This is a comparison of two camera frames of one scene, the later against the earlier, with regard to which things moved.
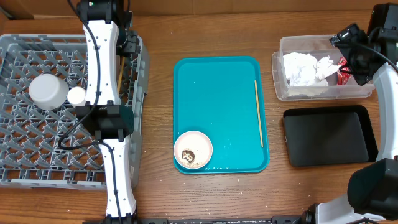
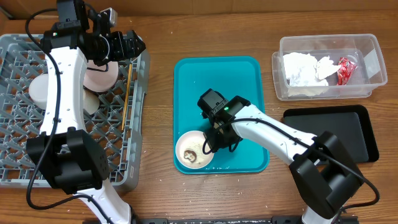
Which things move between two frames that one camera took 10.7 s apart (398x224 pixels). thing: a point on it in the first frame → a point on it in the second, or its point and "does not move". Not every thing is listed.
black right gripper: x=350 y=35 → x=214 y=146
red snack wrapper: x=343 y=78 does not move
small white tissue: x=325 y=68 does not move
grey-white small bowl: x=48 y=91 does not move
